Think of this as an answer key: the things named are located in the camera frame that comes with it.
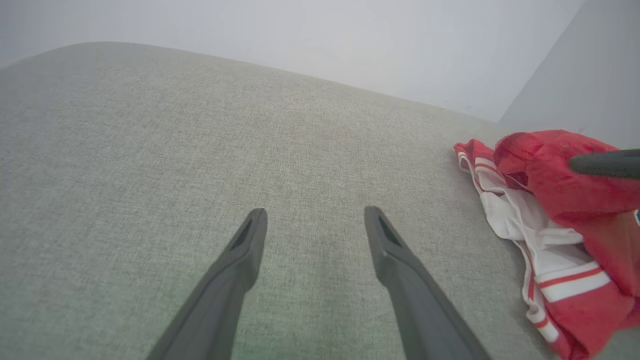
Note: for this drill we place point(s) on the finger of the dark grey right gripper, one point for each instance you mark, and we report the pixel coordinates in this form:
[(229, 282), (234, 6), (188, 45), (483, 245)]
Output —
[(610, 164)]

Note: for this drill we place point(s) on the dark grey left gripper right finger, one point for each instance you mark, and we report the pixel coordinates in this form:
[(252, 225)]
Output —
[(415, 300)]

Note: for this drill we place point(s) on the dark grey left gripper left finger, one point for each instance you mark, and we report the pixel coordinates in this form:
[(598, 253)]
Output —
[(225, 295)]

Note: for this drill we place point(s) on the red and white garment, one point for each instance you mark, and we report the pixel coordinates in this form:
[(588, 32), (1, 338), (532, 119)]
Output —
[(575, 210)]

